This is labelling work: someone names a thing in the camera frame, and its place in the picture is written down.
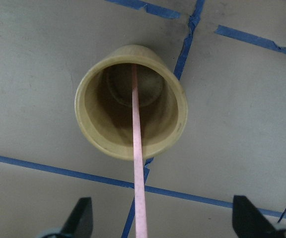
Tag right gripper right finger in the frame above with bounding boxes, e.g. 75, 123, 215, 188
232, 195, 277, 238

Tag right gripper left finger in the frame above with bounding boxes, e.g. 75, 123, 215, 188
60, 197, 93, 238

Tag bamboo chopstick holder cup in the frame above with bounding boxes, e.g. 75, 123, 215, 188
74, 45, 188, 161

